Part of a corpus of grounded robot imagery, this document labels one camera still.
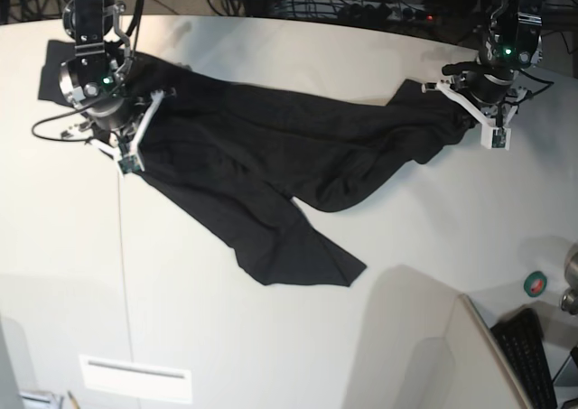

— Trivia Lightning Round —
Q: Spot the black power strip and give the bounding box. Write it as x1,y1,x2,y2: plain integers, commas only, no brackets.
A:
337,3,435,23

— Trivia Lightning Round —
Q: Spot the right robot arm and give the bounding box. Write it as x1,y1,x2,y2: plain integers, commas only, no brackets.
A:
59,0,168,173

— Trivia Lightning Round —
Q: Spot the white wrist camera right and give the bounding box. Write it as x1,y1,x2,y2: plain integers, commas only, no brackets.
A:
117,154,144,176

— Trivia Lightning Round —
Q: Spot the silver metal cylinder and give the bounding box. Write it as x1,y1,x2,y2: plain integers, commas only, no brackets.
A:
560,245,577,316

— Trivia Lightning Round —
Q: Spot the black keyboard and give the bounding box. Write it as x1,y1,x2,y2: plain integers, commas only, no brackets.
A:
490,308,557,409

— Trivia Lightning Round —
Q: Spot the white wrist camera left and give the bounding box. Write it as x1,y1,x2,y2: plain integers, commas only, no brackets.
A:
480,125,511,150

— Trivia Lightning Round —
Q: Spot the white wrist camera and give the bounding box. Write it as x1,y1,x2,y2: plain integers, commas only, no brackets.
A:
480,125,511,150
117,154,144,176

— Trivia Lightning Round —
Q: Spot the white cable slot cover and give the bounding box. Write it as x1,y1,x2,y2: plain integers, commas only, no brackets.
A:
79,355,193,404

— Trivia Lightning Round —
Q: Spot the yellow pencil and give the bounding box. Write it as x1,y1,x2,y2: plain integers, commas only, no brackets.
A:
67,391,80,409

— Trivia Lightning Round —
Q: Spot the beige partition panel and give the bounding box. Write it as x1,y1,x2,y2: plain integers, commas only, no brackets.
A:
444,294,532,409

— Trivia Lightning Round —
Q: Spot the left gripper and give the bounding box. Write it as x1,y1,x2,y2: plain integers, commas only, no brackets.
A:
421,61,518,128

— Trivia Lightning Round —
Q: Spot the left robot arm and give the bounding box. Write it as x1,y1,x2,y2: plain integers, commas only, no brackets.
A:
422,0,545,131

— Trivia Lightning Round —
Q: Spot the black t-shirt with colourful print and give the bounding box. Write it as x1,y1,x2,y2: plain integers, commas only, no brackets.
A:
36,39,475,288

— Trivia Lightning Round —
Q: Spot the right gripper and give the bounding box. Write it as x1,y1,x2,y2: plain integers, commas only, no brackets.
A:
83,90,167,161

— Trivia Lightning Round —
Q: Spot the green tape roll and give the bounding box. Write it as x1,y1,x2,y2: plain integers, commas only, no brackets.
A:
523,271,548,298

